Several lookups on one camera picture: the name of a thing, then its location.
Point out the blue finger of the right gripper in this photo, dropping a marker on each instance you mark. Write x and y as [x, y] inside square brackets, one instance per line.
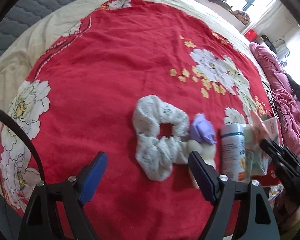
[273, 150]

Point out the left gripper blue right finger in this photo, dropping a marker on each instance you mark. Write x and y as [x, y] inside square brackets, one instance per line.
[206, 177]

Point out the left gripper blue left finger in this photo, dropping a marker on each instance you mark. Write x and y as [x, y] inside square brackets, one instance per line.
[90, 177]

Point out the white floral scrunchie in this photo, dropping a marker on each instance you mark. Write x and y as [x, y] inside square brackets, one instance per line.
[162, 135]

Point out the pink face mask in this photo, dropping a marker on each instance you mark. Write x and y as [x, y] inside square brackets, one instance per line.
[260, 129]

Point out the red tissue box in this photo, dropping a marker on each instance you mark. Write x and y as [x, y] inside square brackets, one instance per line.
[274, 128]

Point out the green wet wipes pack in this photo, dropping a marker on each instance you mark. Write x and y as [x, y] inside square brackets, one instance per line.
[256, 160]

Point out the pink quilt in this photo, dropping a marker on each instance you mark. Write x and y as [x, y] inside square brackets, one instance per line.
[283, 94]

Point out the white orange vitamin bottle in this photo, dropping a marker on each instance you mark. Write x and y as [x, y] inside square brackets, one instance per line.
[233, 152]

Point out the small plush purple bow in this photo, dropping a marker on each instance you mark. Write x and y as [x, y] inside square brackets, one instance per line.
[202, 138]

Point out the black garment on quilt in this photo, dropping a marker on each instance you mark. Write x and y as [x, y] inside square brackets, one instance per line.
[294, 86]

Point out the red floral blanket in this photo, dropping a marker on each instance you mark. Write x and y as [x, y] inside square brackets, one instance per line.
[80, 97]

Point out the red box on sill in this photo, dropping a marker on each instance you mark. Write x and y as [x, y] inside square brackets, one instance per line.
[251, 35]

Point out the clothes on window sill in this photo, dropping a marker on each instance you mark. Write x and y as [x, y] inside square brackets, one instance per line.
[221, 7]

